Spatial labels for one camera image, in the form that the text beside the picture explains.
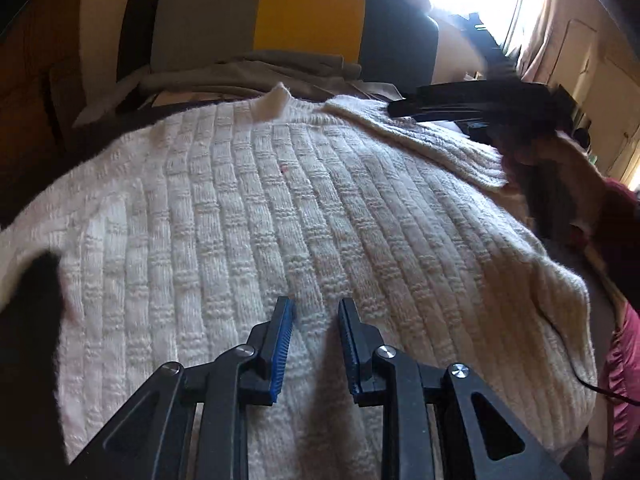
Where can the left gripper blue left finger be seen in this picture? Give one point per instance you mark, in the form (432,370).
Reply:
(191,421)

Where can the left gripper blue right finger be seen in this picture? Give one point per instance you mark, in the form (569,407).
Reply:
(436,420)

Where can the cream knitted sweater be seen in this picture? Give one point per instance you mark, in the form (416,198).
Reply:
(300,259)

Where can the black padded folding table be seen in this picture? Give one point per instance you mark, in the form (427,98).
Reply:
(30,334)

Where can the person right hand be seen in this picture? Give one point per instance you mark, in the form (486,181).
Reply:
(565,169)

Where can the right floral curtain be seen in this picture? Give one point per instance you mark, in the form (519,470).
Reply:
(573,42)

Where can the black jacket right sleeve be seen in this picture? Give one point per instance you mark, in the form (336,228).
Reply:
(617,239)

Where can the grey yellow blue headboard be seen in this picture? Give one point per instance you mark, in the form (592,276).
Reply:
(391,40)

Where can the magenta quilt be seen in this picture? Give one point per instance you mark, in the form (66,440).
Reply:
(621,375)

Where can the grey hoodie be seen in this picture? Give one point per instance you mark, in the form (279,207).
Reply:
(309,76)

